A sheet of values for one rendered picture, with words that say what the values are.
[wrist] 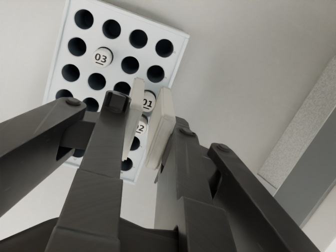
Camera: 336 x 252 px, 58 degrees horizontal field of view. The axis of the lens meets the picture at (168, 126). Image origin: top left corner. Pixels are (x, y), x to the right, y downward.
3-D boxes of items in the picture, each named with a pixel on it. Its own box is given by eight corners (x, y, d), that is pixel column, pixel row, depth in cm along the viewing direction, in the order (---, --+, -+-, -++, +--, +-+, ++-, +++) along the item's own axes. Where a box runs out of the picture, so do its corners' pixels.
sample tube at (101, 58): (115, 61, 24) (107, 71, 20) (100, 55, 24) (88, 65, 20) (119, 46, 24) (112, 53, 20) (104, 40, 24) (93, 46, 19)
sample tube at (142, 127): (145, 117, 26) (144, 138, 22) (131, 113, 26) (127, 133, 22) (150, 104, 26) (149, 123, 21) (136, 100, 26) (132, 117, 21)
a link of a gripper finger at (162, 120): (162, 116, 15) (177, 120, 15) (161, 84, 21) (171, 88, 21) (143, 168, 16) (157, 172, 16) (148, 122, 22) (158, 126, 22)
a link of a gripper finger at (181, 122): (172, 147, 14) (233, 166, 14) (169, 113, 18) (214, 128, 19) (161, 175, 14) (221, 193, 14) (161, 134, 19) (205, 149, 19)
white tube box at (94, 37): (137, 164, 28) (135, 186, 24) (46, 137, 27) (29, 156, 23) (185, 31, 24) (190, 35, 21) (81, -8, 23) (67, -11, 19)
